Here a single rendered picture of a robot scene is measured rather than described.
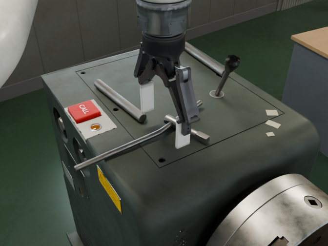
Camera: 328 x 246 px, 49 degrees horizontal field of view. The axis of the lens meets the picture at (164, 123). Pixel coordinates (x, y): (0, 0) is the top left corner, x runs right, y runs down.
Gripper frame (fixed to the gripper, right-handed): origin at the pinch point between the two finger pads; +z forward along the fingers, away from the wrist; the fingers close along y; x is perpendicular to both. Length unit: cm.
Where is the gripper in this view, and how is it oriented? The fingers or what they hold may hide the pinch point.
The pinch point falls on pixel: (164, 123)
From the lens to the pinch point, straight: 74.0
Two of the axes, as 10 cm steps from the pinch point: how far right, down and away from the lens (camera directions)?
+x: 8.5, -3.2, 4.2
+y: 5.3, 5.2, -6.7
